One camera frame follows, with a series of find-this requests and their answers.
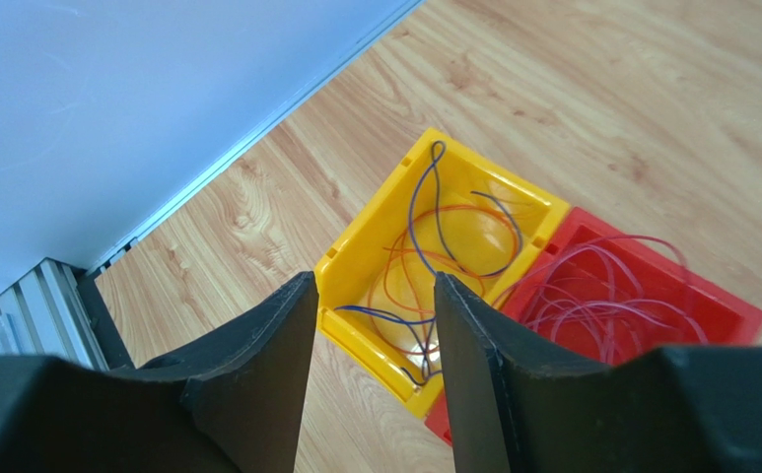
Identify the red plastic bin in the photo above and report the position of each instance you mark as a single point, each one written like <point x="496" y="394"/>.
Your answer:
<point x="612" y="297"/>

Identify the yellow plastic bin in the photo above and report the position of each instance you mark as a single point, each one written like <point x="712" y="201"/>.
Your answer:
<point x="444" y="209"/>

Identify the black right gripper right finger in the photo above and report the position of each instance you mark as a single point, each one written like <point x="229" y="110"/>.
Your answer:
<point x="520" y="403"/>

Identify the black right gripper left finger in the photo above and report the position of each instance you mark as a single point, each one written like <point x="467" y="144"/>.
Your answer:
<point x="232" y="400"/>

